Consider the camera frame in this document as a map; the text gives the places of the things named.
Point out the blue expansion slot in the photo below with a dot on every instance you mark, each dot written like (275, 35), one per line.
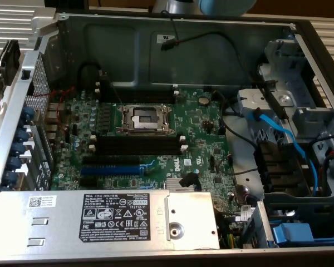
(111, 170)

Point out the black RAM slot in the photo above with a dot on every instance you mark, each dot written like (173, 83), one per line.
(144, 99)
(144, 92)
(139, 150)
(139, 140)

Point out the silver power supply unit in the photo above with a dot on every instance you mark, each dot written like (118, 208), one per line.
(58, 222)

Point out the black plastic bracket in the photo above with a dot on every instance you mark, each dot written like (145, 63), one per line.
(278, 167)

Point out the short black expansion slot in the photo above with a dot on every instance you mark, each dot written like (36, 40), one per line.
(88, 182)

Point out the green motherboard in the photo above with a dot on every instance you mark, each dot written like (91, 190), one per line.
(195, 125)

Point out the dark hard disk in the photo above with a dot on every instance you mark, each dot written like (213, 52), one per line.
(8, 61)

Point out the CPU socket with metal frame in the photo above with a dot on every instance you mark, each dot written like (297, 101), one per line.
(144, 119)

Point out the blue plastic latch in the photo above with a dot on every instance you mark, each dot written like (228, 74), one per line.
(292, 233)

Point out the grey metal PC case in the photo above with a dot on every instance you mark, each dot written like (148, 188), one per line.
(206, 64)

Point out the round coin battery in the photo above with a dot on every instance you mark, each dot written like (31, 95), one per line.
(203, 100)

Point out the silver finned heat sink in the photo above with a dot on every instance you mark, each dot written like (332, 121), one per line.
(172, 185)

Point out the long black expansion slot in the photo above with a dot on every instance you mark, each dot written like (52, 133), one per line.
(111, 160)

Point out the blue slot clip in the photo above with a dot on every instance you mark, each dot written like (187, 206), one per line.
(19, 149)
(23, 135)
(14, 163)
(10, 178)
(28, 114)

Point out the metal port block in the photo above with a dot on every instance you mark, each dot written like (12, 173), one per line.
(54, 116)

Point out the metal disk bay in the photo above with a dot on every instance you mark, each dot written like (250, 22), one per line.
(284, 98)

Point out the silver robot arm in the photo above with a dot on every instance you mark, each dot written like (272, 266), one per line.
(225, 7)

